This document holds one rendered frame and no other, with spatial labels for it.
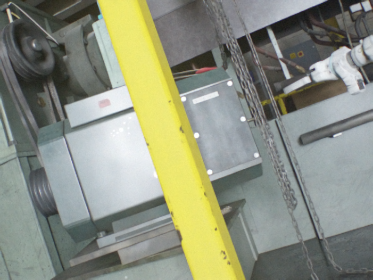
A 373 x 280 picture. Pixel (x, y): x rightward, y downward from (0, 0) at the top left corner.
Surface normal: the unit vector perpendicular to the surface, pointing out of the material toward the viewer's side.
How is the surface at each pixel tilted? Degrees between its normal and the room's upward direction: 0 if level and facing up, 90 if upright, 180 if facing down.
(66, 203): 90
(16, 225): 90
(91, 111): 90
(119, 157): 90
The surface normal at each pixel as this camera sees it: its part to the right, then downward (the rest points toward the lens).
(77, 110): 0.07, -0.11
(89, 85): 0.01, 0.60
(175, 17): -0.25, 0.01
